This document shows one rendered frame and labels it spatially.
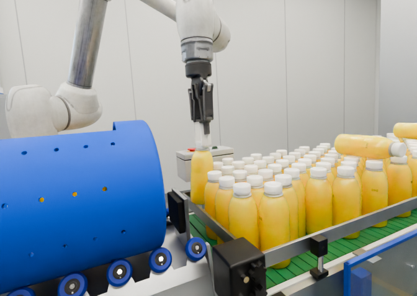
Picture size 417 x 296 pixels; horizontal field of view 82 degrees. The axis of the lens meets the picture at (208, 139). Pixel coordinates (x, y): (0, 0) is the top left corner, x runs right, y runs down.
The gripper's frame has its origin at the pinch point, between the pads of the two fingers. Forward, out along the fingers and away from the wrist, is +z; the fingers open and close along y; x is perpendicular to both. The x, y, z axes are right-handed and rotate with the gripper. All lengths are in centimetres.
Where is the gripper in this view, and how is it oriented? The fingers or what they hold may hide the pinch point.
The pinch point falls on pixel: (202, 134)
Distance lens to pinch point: 70.7
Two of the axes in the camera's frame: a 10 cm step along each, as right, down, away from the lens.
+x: 9.1, -1.0, 4.1
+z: 0.6, 9.9, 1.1
